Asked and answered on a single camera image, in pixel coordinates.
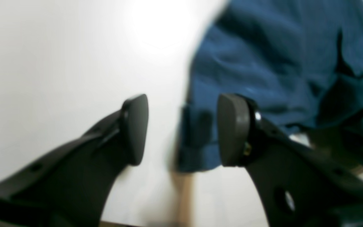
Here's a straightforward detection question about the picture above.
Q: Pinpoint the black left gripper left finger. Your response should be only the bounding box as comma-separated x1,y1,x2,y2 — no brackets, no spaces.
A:
0,94,149,227

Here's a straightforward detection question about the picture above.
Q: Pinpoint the dark blue t-shirt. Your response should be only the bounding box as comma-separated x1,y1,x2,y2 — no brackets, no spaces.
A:
176,0,363,172

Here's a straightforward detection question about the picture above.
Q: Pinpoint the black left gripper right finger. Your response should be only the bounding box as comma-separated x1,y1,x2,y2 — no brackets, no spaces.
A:
216,93,363,227

